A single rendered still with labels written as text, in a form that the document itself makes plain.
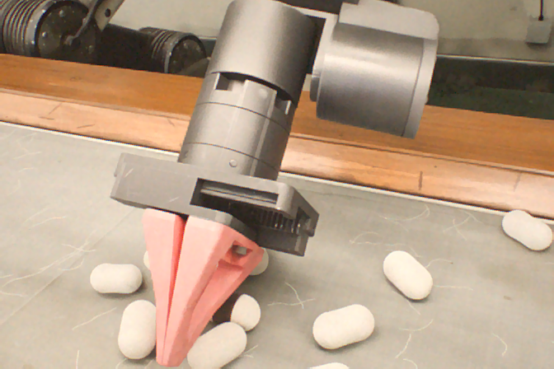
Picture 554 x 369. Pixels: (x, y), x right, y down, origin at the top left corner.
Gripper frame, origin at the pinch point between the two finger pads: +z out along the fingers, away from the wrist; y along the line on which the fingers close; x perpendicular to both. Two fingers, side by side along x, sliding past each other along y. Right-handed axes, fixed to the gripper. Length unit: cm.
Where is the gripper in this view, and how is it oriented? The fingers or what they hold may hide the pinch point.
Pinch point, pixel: (172, 348)
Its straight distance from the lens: 32.0
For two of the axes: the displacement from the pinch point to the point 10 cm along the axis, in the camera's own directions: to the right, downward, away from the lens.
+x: 2.9, 3.2, 9.0
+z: -2.6, 9.3, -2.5
